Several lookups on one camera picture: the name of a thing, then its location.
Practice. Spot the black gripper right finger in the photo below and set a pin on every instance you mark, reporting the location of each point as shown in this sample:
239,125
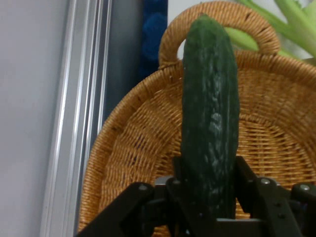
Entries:
276,209

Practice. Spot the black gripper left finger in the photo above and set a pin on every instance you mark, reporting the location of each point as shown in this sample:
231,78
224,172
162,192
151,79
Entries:
138,209

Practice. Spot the long dark green cucumber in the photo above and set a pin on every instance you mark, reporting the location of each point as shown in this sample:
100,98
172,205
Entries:
209,98

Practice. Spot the woven wicker basket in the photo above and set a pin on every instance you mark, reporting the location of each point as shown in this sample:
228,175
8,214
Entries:
138,138

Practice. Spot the pale green celery stalk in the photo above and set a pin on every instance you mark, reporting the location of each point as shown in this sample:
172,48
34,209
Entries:
296,22

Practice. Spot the long aluminium wall rail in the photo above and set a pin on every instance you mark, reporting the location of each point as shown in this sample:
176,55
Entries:
81,98

